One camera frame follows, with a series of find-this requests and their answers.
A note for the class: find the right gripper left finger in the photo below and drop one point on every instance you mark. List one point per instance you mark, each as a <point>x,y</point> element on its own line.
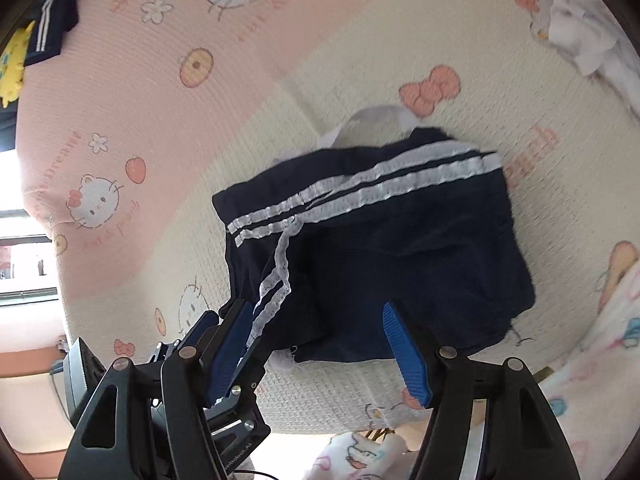
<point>170,404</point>

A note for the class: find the navy shorts white stripes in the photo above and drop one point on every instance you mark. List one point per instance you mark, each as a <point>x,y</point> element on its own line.
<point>320,243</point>

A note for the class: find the white and dark clothes pile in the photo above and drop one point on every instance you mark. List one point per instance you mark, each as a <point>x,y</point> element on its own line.
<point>587,34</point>

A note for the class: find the pink cream Hello Kitty blanket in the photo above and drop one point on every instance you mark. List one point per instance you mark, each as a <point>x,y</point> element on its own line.
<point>153,106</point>

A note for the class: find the yellow plush toy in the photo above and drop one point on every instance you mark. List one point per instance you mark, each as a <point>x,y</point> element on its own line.
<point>13,65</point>

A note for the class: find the navy striped garment on sofa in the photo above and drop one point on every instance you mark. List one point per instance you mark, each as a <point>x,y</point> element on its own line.
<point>53,20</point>

